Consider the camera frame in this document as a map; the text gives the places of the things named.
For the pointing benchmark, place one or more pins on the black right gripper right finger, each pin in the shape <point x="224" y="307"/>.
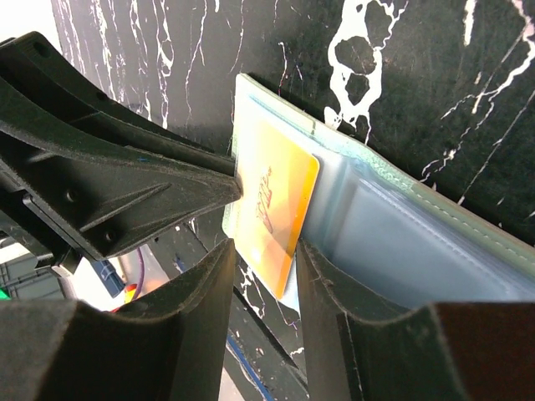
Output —
<point x="360" y="346"/>

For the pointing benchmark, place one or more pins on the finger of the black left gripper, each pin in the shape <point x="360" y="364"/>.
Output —
<point x="102" y="198"/>
<point x="37" y="70"/>

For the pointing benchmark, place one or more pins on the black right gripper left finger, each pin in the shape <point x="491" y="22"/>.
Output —
<point x="167" y="345"/>

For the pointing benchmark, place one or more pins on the green card holder wallet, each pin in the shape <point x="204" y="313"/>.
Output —
<point x="399" y="238"/>

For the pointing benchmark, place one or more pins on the gold VIP credit card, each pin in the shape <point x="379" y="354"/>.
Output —
<point x="277" y="177"/>

